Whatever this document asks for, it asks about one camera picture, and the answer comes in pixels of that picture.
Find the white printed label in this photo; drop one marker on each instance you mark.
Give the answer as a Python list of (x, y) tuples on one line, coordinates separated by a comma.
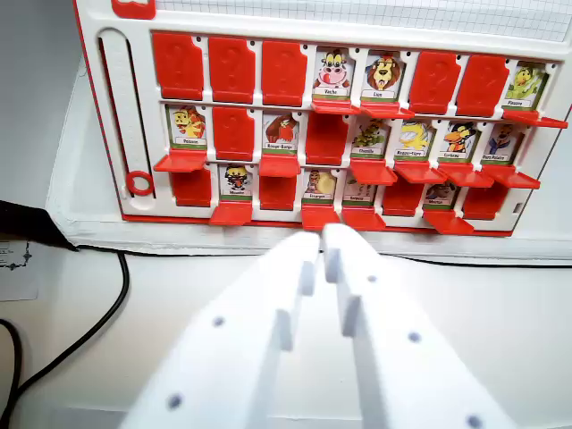
[(15, 272)]

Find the red board flap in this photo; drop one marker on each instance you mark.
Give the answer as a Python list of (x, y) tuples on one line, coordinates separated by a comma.
[(465, 176)]

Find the red and white game board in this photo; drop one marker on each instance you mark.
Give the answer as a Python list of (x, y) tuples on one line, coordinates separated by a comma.
[(134, 111)]

